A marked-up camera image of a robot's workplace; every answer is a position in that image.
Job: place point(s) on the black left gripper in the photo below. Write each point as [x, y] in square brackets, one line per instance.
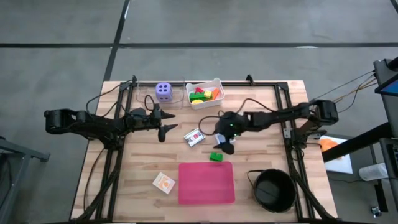
[147, 119]

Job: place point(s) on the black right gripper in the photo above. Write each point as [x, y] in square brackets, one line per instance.
[230, 123]

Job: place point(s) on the white and blue small pack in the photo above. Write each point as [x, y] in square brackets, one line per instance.
[220, 138]

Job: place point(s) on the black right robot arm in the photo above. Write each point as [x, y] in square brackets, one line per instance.
[280, 116]

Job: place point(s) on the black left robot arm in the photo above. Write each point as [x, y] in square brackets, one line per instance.
[93, 126]

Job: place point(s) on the green toy block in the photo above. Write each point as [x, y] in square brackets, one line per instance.
[197, 96]
[216, 156]

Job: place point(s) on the white and red card pack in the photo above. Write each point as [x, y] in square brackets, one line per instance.
[194, 137]

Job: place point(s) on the purple foam die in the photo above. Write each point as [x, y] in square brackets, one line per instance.
[163, 91]

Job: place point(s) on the clear plastic container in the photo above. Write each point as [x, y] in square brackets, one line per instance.
[178, 93]

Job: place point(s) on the pink plastic container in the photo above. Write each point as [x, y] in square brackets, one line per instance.
[206, 183]

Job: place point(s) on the yellow round toy piece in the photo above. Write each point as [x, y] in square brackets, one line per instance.
[197, 101]

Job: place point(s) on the white plastic bin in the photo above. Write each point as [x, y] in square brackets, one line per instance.
[217, 104]

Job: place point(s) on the red toy block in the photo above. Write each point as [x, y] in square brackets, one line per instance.
[199, 90]

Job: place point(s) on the yellow toy block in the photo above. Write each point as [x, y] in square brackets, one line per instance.
[207, 94]

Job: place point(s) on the orange toy block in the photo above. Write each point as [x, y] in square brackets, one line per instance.
[215, 94]

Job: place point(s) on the white and orange packet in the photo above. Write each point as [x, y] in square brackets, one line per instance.
[163, 183]

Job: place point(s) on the black bucket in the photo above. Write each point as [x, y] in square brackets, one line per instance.
[275, 191]

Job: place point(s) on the orange object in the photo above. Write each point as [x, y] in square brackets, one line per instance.
[329, 145]

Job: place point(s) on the white paper sheet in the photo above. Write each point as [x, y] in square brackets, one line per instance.
[340, 165]

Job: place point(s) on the black equipment stand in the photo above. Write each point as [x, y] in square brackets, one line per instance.
[357, 143]

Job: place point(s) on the grey roll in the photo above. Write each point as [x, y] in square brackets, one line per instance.
[371, 171]

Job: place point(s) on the black caster wheel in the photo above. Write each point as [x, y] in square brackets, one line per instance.
[376, 211]

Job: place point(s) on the blue screen monitor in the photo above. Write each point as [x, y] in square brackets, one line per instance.
[390, 87]

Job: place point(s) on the silver metal bracket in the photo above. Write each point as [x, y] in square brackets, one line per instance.
[287, 133]

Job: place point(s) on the black aluminium table frame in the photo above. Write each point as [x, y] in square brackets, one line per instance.
[264, 84]

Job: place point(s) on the grey metal table frame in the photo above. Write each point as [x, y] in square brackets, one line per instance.
[21, 154]

